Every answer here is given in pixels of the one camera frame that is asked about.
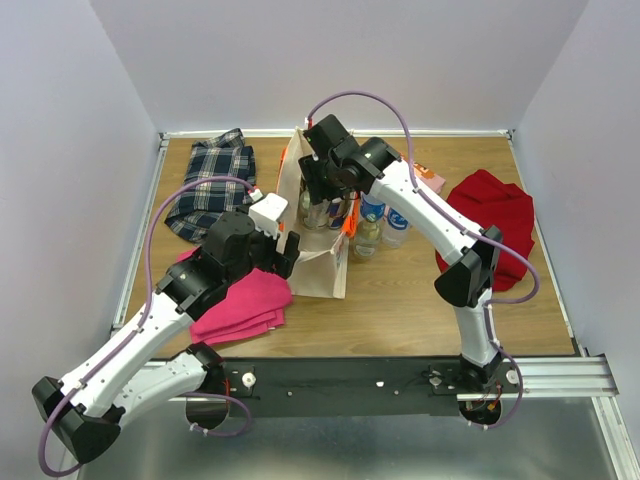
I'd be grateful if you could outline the beige canvas bag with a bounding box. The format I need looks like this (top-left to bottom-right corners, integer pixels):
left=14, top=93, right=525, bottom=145
left=276, top=128, right=349, bottom=299

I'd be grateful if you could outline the red can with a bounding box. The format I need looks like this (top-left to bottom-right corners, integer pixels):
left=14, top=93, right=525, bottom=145
left=327, top=198, right=351, bottom=230
left=303, top=200, right=329, bottom=230

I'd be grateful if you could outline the green cap glass bottle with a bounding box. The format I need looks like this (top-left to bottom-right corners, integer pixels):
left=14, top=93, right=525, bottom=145
left=352, top=214, right=382, bottom=261
left=297, top=182, right=311, bottom=229

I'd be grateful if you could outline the blue cap bottle from bag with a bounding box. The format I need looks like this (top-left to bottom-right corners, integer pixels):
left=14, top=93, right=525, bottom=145
left=382, top=207, right=410, bottom=248

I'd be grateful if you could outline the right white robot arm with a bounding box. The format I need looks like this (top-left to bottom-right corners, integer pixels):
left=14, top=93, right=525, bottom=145
left=299, top=115, right=502, bottom=392

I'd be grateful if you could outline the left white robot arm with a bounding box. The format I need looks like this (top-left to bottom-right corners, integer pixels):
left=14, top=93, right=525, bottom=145
left=32, top=202, right=300, bottom=476

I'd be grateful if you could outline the magenta folded cloth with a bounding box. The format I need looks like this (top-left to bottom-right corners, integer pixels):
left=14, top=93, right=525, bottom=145
left=189, top=269, right=293, bottom=345

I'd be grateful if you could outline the blue cap bottle on table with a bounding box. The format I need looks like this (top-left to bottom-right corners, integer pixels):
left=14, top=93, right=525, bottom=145
left=360, top=192, right=386, bottom=222

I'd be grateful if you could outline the pink printed t-shirt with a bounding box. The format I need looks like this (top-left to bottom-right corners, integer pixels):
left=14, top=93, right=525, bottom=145
left=412, top=162, right=446, bottom=194

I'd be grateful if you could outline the plaid navy shirt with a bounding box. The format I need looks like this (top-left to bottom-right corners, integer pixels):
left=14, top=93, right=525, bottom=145
left=165, top=128, right=257, bottom=244

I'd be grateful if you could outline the red cloth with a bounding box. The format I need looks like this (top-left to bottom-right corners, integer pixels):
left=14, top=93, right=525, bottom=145
left=434, top=168, right=536, bottom=294

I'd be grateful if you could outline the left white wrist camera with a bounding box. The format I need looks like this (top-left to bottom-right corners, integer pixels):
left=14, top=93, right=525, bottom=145
left=248, top=193, right=289, bottom=239

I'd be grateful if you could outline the aluminium frame rail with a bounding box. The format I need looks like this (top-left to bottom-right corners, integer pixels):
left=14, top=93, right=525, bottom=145
left=457, top=357, right=619, bottom=401

